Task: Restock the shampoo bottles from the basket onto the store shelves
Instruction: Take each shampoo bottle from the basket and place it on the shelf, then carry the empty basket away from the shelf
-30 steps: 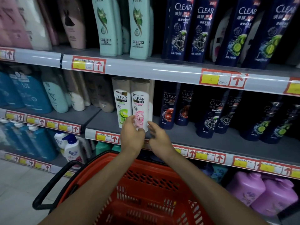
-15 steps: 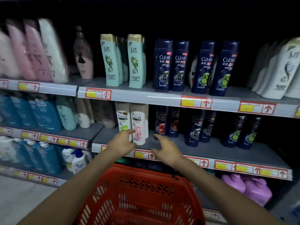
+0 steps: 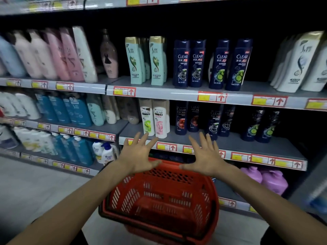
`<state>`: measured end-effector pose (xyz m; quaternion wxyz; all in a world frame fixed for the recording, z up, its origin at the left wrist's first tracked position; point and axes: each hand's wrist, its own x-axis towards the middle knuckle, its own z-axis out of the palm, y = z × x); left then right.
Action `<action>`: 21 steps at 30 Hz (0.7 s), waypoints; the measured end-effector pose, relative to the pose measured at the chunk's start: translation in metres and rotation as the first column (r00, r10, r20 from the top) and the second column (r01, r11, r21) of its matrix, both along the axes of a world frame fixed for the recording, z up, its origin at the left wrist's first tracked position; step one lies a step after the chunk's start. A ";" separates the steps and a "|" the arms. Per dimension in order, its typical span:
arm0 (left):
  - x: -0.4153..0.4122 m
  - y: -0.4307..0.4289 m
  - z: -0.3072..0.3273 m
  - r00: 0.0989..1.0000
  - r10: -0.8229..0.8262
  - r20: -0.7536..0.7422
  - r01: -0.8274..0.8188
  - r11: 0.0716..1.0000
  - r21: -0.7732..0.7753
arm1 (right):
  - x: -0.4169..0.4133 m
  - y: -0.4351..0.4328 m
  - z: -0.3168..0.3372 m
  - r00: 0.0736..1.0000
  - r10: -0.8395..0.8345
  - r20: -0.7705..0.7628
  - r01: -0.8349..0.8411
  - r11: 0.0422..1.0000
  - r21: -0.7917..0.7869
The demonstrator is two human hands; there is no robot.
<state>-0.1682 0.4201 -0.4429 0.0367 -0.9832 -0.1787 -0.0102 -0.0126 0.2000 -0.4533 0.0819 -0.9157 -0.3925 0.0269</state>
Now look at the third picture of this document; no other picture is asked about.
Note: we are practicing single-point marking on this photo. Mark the person's left hand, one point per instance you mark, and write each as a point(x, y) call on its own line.
point(138, 158)

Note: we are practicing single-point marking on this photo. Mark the person's right hand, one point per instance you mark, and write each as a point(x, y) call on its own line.
point(209, 160)

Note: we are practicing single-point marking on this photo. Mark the white green-label shampoo bottle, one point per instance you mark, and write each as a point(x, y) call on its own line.
point(147, 117)

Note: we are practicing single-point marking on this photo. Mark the navy black Clear bottle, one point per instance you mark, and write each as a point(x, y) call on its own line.
point(226, 122)

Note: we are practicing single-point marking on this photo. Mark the white pink-label shampoo bottle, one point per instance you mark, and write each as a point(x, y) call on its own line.
point(159, 119)
point(168, 117)

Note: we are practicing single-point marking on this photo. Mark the grey store shelf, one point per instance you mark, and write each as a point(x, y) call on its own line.
point(255, 146)

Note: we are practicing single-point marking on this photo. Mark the orange shopping basket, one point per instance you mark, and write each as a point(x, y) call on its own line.
point(166, 201)

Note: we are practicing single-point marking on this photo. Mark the navy green Clear bottle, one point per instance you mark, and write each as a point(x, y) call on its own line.
point(268, 127)
point(253, 126)

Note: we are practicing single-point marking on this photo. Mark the person's left forearm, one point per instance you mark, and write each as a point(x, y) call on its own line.
point(71, 211)

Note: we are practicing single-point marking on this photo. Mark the person's right forearm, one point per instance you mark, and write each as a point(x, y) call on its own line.
point(276, 209)

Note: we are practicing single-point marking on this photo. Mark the person's black trousers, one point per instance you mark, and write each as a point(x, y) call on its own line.
point(270, 237)

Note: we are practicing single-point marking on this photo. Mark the white pump bottle blue cap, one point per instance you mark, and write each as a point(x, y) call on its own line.
point(97, 150)
point(107, 155)

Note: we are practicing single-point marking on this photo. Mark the beige bottle brown base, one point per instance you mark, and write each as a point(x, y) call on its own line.
point(132, 114)
point(123, 109)

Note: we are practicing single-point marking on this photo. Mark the beige bottle white base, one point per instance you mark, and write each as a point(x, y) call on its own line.
point(109, 114)
point(118, 109)

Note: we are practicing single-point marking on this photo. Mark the teal curvy bottle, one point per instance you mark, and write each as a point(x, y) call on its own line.
point(95, 112)

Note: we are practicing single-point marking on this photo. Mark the grey metal store shelving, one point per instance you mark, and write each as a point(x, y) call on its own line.
point(124, 91)

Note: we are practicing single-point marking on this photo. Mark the white bottle red label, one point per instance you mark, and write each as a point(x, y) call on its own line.
point(211, 68)

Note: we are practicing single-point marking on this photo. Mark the grey end rack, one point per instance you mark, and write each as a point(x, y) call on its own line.
point(301, 191)

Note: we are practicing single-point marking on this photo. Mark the row of large navy bottles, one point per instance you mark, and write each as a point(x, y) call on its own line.
point(181, 63)

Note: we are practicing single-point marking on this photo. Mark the pink bottle black dress print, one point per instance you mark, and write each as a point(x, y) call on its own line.
point(109, 58)

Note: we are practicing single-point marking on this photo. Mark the white tall bottle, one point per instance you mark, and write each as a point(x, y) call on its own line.
point(85, 56)

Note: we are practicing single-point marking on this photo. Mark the white blue tube bottle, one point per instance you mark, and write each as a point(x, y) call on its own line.
point(318, 201)

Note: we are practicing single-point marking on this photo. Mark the white curvy bottle gold cap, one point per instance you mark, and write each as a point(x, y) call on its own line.
point(273, 63)
point(316, 76)
point(282, 66)
point(299, 63)

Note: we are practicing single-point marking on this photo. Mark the white round bottle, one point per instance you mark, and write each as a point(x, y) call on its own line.
point(29, 107)
point(6, 107)
point(16, 105)

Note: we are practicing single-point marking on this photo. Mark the white jug blue base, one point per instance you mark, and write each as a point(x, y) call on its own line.
point(7, 137)

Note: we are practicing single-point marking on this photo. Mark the pale pink tall bottle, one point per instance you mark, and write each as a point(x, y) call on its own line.
point(25, 56)
point(43, 56)

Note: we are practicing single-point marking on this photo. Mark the pale blue tall bottle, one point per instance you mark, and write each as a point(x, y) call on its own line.
point(11, 58)

